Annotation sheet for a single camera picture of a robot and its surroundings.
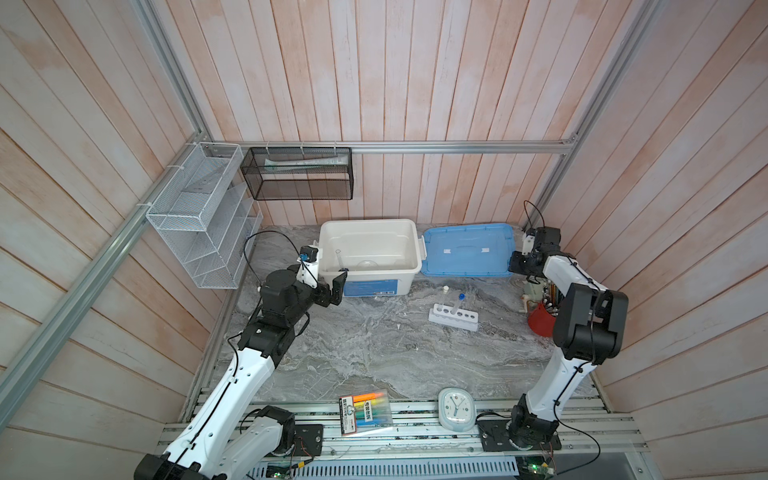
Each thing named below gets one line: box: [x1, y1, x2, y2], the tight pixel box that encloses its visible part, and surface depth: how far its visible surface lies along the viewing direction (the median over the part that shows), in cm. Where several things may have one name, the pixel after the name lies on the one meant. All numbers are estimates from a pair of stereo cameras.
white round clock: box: [438, 387, 476, 432], surface depth 78 cm
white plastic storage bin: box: [313, 219, 427, 297], surface depth 103 cm
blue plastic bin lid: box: [421, 223, 515, 277], surface depth 110 cm
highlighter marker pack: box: [339, 389, 393, 436], surface depth 78 cm
